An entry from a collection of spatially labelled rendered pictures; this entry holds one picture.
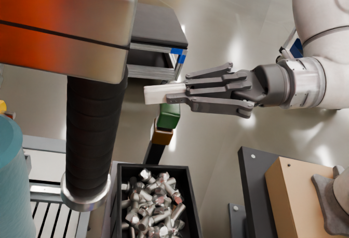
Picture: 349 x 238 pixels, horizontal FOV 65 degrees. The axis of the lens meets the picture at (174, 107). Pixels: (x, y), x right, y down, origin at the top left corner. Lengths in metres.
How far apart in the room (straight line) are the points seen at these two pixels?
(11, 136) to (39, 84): 1.21
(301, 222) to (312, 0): 0.56
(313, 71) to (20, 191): 0.46
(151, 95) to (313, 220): 0.60
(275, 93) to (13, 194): 0.40
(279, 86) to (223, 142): 1.01
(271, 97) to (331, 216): 0.50
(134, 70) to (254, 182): 0.84
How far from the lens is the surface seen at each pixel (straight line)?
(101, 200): 0.27
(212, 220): 1.20
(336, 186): 0.90
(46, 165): 1.12
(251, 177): 0.98
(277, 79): 0.48
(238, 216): 1.24
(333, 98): 0.53
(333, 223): 0.90
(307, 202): 0.91
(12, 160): 0.33
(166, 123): 0.52
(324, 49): 0.55
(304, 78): 0.50
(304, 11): 0.59
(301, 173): 0.96
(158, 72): 1.50
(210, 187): 1.27
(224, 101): 0.45
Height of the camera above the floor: 1.00
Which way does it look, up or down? 40 degrees down
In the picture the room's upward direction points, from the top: 20 degrees clockwise
